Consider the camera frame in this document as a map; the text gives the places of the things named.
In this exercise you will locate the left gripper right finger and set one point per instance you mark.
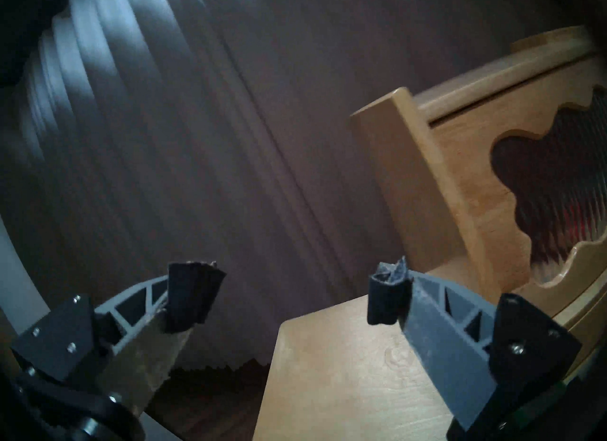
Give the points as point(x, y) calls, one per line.
point(441, 345)

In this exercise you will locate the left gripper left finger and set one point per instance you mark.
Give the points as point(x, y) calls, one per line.
point(137, 345)

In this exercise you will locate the orange and red towel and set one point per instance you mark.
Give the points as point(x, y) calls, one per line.
point(581, 219)

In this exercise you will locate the light wooden cabinet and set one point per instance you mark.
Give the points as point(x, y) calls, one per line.
point(408, 184)

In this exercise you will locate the grey pleated curtain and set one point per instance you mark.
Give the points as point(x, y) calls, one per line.
point(189, 136)

